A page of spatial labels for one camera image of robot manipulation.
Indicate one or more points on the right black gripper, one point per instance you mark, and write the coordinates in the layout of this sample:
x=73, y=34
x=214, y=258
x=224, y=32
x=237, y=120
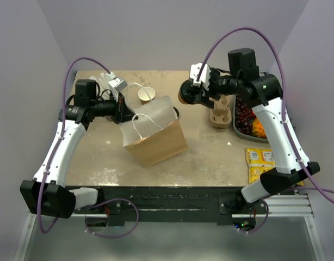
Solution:
x=215, y=73

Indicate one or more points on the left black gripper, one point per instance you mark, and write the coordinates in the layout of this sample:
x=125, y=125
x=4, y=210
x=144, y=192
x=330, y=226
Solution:
x=123, y=112

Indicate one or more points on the brown paper coffee cup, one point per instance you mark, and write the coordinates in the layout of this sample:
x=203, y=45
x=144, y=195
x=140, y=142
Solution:
x=146, y=94

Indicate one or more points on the brown paper bag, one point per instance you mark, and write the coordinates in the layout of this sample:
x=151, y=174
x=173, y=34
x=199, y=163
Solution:
x=154, y=133

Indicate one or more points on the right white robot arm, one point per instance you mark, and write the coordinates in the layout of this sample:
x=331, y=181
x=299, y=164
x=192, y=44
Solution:
x=264, y=95

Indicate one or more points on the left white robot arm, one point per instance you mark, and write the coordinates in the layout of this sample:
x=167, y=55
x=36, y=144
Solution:
x=46, y=193

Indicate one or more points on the cardboard cup carrier tray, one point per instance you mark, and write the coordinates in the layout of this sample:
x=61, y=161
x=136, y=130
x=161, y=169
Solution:
x=221, y=114

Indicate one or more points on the dark red grapes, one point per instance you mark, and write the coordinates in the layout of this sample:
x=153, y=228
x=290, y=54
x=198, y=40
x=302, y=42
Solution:
x=243, y=117

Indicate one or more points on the grey fruit tray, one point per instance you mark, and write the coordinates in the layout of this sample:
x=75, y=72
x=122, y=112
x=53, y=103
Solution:
x=247, y=137

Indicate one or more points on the yellow snack packet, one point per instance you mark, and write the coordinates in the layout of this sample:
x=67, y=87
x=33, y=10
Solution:
x=258, y=162

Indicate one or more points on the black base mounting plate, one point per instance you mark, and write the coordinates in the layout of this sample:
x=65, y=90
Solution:
x=216, y=205

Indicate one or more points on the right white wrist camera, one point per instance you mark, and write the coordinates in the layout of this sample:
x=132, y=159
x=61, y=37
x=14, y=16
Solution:
x=198, y=77

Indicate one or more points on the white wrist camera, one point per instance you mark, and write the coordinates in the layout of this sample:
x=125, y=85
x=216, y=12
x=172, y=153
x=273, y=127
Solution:
x=116, y=84
x=198, y=77

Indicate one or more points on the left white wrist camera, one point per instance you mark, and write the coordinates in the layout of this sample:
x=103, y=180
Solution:
x=116, y=84

